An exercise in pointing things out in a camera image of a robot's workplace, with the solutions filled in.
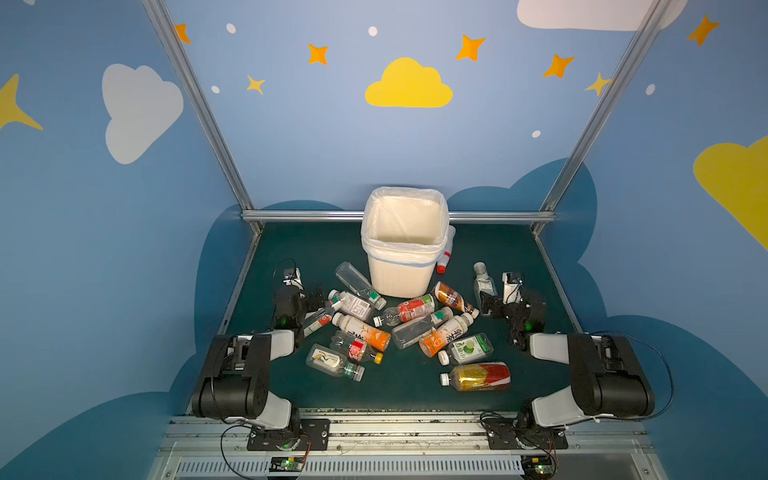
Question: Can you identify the small clear bottle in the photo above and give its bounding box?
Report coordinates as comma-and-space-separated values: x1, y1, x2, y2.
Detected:
473, 262, 498, 311

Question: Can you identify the square clear bottle green cap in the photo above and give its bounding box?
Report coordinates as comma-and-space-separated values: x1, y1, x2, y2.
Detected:
306, 344, 365, 382

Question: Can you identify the small red label bottle yellow cap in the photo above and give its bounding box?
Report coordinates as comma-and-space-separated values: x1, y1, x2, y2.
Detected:
330, 330, 384, 365

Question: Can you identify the orange white milk tea bottle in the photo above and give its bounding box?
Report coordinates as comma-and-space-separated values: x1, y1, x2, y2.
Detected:
419, 313, 475, 358

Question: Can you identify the orange label bottle white cap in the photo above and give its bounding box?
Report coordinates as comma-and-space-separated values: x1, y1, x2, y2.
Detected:
332, 313, 391, 352

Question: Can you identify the clear bottle green band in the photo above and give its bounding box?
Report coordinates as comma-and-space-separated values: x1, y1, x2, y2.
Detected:
392, 307, 454, 349

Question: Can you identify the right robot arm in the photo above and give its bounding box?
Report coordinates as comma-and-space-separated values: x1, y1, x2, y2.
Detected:
479, 292, 656, 432

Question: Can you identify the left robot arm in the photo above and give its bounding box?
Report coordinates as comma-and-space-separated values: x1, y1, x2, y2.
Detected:
191, 284, 324, 436

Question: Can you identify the white plastic trash bin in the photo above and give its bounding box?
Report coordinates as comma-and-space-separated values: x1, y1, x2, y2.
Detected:
361, 187, 450, 299

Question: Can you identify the clear empty bottle green cap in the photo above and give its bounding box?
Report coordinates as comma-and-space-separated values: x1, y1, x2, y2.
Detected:
335, 261, 386, 311

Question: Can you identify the brown Nescafe coffee bottle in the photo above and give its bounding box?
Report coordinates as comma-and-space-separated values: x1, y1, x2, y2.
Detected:
433, 281, 480, 319

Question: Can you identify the green lime label bottle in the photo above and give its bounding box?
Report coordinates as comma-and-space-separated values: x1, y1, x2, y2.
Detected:
438, 333, 494, 366

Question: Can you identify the white bottle red cap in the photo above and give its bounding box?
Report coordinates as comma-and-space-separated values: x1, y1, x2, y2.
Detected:
436, 225, 456, 274

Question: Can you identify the right controller board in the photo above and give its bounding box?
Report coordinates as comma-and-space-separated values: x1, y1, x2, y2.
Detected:
521, 456, 557, 480

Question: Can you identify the controller board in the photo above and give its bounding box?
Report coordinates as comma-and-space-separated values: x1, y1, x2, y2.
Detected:
269, 457, 304, 474
521, 456, 557, 480

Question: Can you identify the left controller board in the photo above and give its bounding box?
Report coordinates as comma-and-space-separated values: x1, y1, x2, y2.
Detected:
269, 457, 304, 474

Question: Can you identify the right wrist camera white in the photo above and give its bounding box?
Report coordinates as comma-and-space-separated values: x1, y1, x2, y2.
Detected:
502, 272, 524, 305

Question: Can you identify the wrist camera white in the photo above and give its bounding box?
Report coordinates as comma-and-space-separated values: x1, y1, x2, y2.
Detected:
282, 267, 303, 290
502, 272, 524, 305

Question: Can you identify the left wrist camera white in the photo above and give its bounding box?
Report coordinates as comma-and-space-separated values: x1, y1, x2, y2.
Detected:
282, 267, 303, 290

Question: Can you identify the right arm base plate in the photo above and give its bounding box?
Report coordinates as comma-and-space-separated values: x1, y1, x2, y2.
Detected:
479, 416, 568, 451

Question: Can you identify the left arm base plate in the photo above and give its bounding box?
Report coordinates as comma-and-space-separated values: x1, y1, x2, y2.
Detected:
246, 418, 331, 452

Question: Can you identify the aluminium rail frame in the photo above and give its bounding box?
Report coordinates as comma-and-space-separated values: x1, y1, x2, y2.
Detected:
148, 409, 667, 479

